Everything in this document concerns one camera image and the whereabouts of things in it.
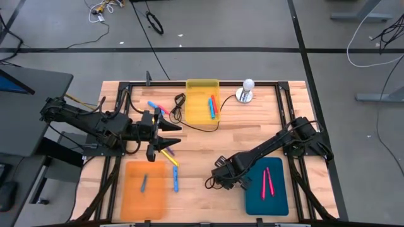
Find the black lamp cable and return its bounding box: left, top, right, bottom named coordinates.
left=169, top=93, right=237, bottom=132

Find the black desk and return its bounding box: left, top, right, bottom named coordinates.
left=0, top=64, right=74, bottom=158

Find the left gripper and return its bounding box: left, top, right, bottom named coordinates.
left=129, top=110, right=183, bottom=163

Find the grey table leg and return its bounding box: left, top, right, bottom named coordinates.
left=330, top=0, right=395, bottom=23
left=355, top=85, right=404, bottom=103

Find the teal plastic tray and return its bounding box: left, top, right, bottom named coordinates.
left=242, top=156, right=290, bottom=217

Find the chrome desk lamp with bulb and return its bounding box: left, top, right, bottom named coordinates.
left=235, top=78, right=256, bottom=104

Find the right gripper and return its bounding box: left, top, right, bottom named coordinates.
left=210, top=154, right=253, bottom=190

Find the thin pink pen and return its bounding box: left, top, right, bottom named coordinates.
left=266, top=166, right=276, bottom=197
left=261, top=170, right=268, bottom=201

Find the white and yellow cable bundle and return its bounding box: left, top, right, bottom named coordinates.
left=83, top=0, right=124, bottom=23

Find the black computer mouse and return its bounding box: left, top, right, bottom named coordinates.
left=0, top=181, right=18, bottom=212

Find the white floor cable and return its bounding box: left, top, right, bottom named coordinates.
left=346, top=0, right=404, bottom=69

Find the orange plastic tray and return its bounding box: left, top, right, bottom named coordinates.
left=119, top=160, right=167, bottom=221

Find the yellow plastic tray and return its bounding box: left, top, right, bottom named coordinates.
left=184, top=78, right=221, bottom=125

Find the coral red highlighter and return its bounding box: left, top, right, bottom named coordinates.
left=210, top=94, right=219, bottom=116

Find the black floor cable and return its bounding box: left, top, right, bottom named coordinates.
left=129, top=0, right=172, bottom=81

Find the black cable bundle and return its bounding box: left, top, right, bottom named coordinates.
left=371, top=12, right=404, bottom=55

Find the black aluminium table frame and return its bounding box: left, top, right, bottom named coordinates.
left=71, top=81, right=350, bottom=227

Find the laptop with blue screen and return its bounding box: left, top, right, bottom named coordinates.
left=0, top=68, right=36, bottom=95

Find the blue Sharpie highlighter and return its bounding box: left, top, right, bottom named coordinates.
left=147, top=100, right=165, bottom=112
left=172, top=165, right=179, bottom=193

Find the black coiled cable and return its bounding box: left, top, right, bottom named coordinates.
left=145, top=11, right=165, bottom=35

